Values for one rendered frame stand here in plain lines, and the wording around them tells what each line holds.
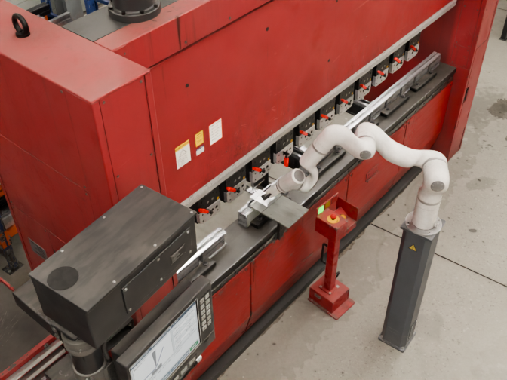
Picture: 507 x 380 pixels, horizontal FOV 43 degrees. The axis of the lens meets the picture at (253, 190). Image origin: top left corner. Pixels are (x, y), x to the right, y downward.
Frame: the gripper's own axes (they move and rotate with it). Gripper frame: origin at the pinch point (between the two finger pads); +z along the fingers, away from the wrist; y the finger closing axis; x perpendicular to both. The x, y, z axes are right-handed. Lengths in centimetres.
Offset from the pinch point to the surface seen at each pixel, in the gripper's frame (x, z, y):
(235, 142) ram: -32, -36, 23
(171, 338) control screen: 11, -71, 121
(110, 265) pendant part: -23, -100, 133
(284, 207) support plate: 11.2, -3.9, -1.0
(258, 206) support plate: 2.3, 3.4, 7.7
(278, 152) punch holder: -14.9, -15.1, -11.4
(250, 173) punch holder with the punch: -15.7, -13.9, 10.8
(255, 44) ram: -61, -71, 7
